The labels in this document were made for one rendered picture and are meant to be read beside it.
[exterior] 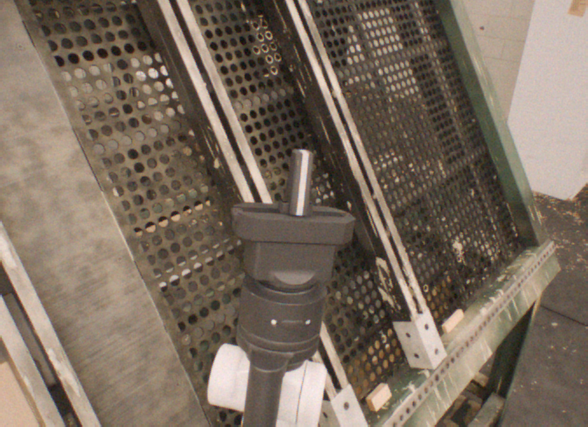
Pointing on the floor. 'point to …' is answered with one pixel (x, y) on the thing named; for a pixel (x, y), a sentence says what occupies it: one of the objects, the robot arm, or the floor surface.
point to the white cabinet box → (554, 94)
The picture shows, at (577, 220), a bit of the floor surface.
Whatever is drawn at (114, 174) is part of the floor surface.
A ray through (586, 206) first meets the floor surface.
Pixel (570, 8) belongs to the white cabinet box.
